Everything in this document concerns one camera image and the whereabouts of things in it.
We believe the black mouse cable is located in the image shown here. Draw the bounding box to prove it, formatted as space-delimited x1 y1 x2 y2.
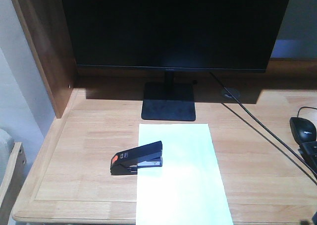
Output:
296 106 317 119

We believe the black computer monitor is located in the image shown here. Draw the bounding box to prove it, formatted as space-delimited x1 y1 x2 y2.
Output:
62 0 289 72

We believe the black monitor cable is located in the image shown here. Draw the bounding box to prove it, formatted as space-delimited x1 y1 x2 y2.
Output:
209 71 317 186

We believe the wooden side furniture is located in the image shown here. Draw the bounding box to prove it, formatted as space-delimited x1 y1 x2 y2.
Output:
0 142 27 206

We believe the black monitor stand base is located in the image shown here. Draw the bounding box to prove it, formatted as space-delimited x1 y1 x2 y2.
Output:
141 71 196 121

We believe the black computer mouse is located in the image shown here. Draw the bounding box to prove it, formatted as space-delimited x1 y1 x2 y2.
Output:
289 117 317 145

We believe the white paper sheet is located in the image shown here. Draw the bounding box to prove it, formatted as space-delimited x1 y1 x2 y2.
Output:
136 124 233 225

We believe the wooden desk side panel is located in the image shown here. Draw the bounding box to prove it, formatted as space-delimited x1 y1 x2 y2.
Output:
11 0 77 118

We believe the grey desk cable grommet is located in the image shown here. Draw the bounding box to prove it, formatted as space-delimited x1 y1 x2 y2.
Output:
221 88 241 99

